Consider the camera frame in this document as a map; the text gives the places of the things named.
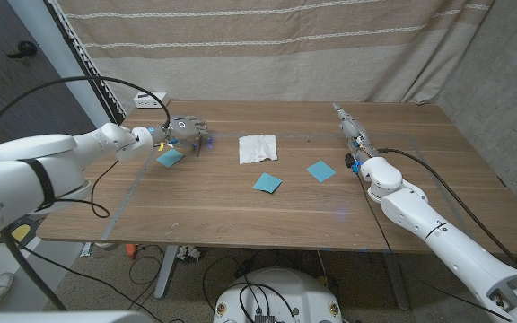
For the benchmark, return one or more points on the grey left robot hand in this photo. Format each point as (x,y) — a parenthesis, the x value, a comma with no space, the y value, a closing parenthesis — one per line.
(184,128)

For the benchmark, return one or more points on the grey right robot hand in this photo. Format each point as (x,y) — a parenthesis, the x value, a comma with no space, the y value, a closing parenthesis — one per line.
(355,132)

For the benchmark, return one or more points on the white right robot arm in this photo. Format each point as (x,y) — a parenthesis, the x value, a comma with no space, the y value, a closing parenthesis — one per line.
(447,242)

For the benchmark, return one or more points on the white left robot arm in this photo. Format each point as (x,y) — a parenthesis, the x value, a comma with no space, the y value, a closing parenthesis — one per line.
(25,175)

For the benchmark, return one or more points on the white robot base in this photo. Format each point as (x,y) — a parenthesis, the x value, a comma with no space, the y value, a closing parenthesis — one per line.
(294,291)

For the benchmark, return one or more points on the blue sticky note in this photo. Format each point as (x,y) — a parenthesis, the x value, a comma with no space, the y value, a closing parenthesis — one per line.
(170,158)
(267,182)
(320,171)

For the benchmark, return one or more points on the white crumpled tissue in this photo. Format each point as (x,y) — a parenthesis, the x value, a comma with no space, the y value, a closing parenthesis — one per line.
(258,148)

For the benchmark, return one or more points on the white power strip box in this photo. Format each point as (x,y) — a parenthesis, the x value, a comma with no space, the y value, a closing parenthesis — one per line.
(148,99)

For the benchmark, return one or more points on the black strip with lace trim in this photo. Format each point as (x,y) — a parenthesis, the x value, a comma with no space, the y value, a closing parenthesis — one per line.
(98,94)

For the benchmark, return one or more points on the beige striped curtain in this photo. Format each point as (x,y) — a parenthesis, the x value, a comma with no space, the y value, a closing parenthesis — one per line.
(263,58)

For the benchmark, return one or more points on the crumpled white paper scrap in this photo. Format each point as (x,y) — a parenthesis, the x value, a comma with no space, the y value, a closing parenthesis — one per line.
(189,253)

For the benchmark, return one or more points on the small orange object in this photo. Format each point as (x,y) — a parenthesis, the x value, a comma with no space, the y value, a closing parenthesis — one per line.
(131,251)

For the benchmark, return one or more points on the metal table leg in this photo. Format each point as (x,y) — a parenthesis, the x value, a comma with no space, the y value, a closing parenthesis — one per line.
(166,269)
(396,282)

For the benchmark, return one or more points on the small green white label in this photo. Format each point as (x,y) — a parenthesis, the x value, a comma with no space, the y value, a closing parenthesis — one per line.
(86,249)

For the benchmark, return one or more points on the yellow foot pedal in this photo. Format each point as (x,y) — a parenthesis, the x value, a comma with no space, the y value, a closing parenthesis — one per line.
(20,232)

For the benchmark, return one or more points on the white floor panel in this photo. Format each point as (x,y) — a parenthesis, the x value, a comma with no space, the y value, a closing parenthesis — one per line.
(47,269)

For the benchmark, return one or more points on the white robot torso edge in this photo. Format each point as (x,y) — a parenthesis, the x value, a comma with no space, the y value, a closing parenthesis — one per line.
(61,318)

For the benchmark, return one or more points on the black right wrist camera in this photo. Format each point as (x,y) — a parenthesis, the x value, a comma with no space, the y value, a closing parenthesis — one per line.
(349,159)

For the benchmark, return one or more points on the white door frame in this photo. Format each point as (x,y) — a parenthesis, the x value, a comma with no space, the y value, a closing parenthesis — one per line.
(58,58)

